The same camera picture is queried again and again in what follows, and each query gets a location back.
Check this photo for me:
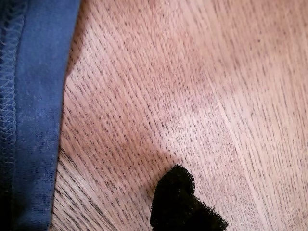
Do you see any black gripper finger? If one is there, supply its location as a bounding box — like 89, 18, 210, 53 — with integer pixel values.
149, 164, 229, 231

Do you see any blue printed T-shirt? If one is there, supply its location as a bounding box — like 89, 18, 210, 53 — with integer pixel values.
0, 0, 81, 231

